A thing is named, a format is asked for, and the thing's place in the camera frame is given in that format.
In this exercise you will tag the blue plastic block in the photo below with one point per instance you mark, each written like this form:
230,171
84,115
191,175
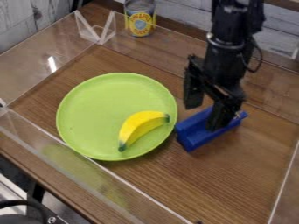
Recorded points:
191,133

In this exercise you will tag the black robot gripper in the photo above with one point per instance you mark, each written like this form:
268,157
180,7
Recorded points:
215,76

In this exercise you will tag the clear acrylic front wall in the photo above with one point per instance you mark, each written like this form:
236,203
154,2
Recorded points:
87,186

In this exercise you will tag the yellow toy banana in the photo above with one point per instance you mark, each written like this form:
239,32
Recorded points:
139,124

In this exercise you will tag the clear acrylic corner bracket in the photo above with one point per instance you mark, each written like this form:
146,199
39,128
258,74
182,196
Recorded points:
95,33

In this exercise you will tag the green plate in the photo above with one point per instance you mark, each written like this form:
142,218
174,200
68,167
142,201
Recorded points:
98,105

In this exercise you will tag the black metal stand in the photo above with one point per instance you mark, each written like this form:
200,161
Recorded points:
23,209

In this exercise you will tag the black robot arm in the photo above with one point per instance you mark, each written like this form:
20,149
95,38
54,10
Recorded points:
236,21

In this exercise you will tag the yellow labelled tin can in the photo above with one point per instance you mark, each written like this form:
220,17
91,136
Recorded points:
140,17

